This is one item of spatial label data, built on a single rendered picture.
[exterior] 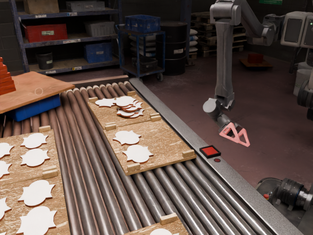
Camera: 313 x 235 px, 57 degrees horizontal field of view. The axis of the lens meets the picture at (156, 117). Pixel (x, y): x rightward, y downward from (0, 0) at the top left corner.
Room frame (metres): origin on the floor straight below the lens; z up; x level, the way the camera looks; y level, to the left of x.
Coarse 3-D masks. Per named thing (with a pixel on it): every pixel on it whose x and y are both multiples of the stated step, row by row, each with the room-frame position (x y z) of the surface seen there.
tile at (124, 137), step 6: (120, 132) 1.32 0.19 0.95; (126, 132) 1.32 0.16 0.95; (132, 132) 1.32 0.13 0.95; (114, 138) 1.26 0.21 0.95; (120, 138) 1.26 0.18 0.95; (126, 138) 1.26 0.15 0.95; (132, 138) 1.26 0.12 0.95; (138, 138) 1.26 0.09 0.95; (126, 144) 1.22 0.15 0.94; (132, 144) 1.21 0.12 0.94
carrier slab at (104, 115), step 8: (136, 96) 1.85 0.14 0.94; (88, 104) 1.71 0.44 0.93; (144, 104) 1.70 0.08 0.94; (96, 112) 1.59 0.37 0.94; (104, 112) 1.59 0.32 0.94; (112, 112) 1.59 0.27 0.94; (144, 112) 1.59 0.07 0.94; (152, 112) 1.59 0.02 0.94; (104, 120) 1.48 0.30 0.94; (112, 120) 1.48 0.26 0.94; (120, 120) 1.48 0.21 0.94; (128, 120) 1.48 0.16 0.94; (136, 120) 1.48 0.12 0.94; (144, 120) 1.48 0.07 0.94; (104, 128) 1.38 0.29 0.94
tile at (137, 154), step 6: (132, 150) 1.15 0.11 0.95; (138, 150) 1.15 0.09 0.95; (144, 150) 1.15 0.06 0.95; (126, 156) 1.11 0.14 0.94; (132, 156) 1.10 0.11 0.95; (138, 156) 1.10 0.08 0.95; (144, 156) 1.10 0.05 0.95; (150, 156) 1.11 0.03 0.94; (138, 162) 1.05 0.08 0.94; (144, 162) 1.06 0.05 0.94
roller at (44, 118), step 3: (45, 111) 1.64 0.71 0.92; (42, 114) 1.59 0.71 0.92; (45, 114) 1.60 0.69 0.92; (42, 117) 1.55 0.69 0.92; (45, 117) 1.55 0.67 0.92; (42, 120) 1.52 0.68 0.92; (45, 120) 1.51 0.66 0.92; (42, 123) 1.48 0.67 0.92; (45, 123) 1.48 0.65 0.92; (48, 123) 1.51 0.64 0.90
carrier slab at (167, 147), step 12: (108, 132) 1.34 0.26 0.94; (144, 132) 1.34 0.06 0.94; (156, 132) 1.34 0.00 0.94; (168, 132) 1.34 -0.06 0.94; (120, 144) 1.22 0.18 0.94; (144, 144) 1.22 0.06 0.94; (156, 144) 1.22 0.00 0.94; (168, 144) 1.22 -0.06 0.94; (180, 144) 1.22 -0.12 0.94; (120, 156) 1.11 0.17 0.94; (156, 156) 1.11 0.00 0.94; (168, 156) 1.11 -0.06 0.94; (180, 156) 1.11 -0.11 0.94; (192, 156) 1.12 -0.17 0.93; (144, 168) 1.02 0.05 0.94
